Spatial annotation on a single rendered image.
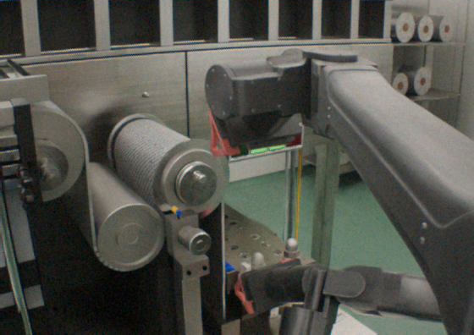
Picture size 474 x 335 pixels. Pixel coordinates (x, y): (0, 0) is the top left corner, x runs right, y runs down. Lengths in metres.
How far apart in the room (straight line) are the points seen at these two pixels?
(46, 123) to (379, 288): 0.52
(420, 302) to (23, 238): 0.52
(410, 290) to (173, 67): 0.74
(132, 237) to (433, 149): 0.63
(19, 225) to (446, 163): 0.53
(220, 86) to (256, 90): 0.04
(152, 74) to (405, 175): 0.91
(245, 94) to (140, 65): 0.65
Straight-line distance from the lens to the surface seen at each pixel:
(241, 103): 0.46
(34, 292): 0.68
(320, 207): 1.77
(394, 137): 0.26
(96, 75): 1.05
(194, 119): 1.16
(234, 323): 0.98
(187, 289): 0.84
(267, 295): 0.76
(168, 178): 0.78
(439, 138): 0.26
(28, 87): 0.67
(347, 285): 0.65
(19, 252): 0.65
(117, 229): 0.79
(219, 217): 0.88
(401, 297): 0.64
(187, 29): 1.21
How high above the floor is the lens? 1.54
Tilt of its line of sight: 18 degrees down
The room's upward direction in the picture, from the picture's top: straight up
